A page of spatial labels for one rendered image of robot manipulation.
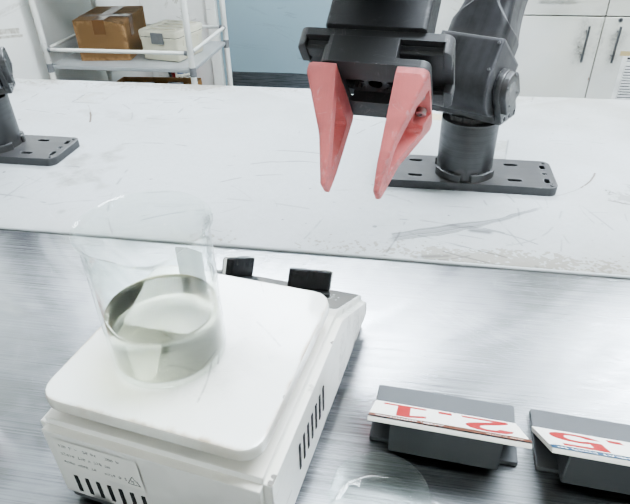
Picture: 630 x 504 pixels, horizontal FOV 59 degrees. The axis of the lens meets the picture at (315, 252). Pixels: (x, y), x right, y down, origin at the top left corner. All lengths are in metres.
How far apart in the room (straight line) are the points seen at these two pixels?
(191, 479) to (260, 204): 0.38
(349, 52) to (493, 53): 0.24
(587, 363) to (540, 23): 2.31
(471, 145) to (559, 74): 2.14
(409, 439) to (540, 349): 0.15
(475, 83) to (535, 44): 2.12
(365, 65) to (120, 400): 0.24
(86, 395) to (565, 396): 0.30
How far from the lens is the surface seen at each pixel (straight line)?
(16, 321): 0.52
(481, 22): 0.62
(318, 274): 0.40
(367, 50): 0.38
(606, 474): 0.37
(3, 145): 0.83
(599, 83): 2.81
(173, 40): 2.48
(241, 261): 0.42
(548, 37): 2.71
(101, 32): 2.61
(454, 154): 0.64
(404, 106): 0.36
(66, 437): 0.32
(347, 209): 0.60
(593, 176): 0.73
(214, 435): 0.27
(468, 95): 0.59
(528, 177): 0.68
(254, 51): 3.38
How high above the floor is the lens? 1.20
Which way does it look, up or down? 34 degrees down
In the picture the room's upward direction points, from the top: 1 degrees counter-clockwise
